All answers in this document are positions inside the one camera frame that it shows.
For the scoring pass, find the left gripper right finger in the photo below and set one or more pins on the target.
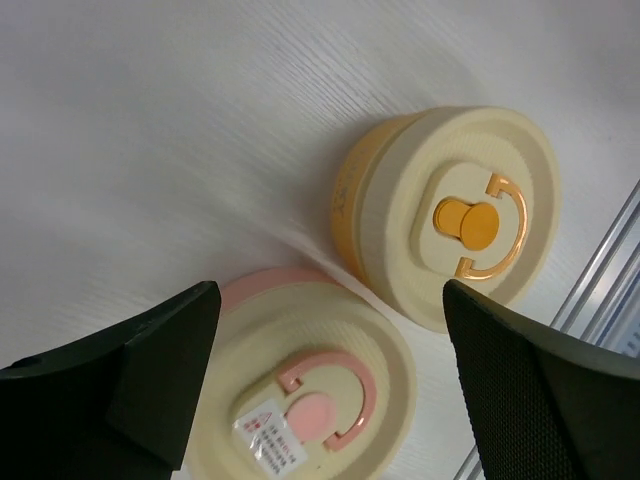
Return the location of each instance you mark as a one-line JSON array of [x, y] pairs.
[[542, 404]]

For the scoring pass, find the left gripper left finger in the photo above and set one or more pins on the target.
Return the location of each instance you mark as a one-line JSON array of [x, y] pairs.
[[116, 404]]

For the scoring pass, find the pink bowl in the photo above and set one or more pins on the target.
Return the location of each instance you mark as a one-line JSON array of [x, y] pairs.
[[248, 286]]

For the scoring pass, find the lid with pink knob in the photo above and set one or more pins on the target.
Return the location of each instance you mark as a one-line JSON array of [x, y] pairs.
[[306, 381]]

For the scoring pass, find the lid with orange knob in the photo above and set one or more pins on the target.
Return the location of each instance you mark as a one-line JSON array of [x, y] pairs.
[[465, 193]]

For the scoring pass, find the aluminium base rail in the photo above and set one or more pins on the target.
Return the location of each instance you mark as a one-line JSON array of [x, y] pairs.
[[602, 309]]

